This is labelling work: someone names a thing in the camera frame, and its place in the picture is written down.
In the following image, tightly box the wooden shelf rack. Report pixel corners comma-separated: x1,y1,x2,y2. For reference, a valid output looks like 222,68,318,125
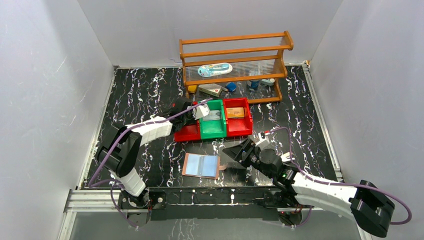
179,31,294,104

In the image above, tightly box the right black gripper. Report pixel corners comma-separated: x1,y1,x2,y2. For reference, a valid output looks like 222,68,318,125
223,137,274,179

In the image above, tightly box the orange credit card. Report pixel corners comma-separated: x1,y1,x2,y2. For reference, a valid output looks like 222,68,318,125
225,107,245,119

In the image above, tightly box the black base frame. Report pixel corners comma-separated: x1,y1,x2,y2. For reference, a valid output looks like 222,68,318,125
117,186,311,227

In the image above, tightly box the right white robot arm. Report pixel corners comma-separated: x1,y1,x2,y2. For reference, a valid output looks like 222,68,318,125
223,138,395,238

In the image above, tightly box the green plastic bin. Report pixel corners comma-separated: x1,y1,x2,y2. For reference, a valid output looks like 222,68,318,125
199,99,227,140

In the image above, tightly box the blue white oval package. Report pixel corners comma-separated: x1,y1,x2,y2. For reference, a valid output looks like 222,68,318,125
197,62,233,78

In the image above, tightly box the yellow small object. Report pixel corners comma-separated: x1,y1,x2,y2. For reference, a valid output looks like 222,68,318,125
187,85,198,94

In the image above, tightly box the grey credit card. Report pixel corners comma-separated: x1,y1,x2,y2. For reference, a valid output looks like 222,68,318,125
202,110,222,121

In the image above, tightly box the teal white tube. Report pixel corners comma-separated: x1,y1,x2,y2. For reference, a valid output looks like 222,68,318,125
260,78,276,86

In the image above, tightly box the red bin with orange card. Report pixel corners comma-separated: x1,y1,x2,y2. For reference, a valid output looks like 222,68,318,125
223,97,253,137

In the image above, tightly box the red bin with dark card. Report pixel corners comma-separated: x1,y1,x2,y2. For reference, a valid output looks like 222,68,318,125
173,121,201,143

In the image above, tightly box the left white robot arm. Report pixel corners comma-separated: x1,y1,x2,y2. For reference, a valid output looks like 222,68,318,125
88,97,210,208

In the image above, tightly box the pink leather card holder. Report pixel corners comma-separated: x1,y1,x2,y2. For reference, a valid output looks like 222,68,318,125
182,153,227,179

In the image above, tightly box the blue cup on shelf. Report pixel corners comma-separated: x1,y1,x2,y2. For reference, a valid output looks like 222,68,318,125
246,79,261,90

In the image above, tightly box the blue small object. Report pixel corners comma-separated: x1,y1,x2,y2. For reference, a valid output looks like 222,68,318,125
225,82,237,93

